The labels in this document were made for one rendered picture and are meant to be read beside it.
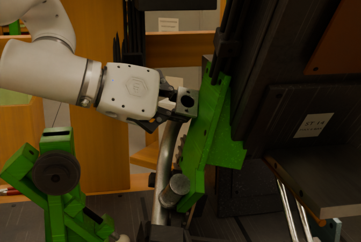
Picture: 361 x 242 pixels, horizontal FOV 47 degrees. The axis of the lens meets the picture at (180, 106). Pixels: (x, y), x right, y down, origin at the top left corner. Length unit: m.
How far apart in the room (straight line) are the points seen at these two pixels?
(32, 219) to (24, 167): 0.31
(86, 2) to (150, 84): 0.32
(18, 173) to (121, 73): 0.24
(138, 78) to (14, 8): 0.24
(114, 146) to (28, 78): 0.43
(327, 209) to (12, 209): 0.73
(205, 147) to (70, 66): 0.26
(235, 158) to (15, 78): 0.38
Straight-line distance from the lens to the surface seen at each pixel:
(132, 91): 0.73
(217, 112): 0.68
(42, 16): 0.76
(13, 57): 0.71
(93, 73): 0.71
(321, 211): 0.60
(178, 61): 1.12
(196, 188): 0.70
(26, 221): 1.02
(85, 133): 1.06
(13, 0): 0.63
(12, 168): 0.73
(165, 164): 0.84
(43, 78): 0.70
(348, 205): 0.62
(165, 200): 0.76
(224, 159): 0.73
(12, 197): 1.17
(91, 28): 1.00
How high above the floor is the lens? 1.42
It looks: 18 degrees down
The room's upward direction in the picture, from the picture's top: straight up
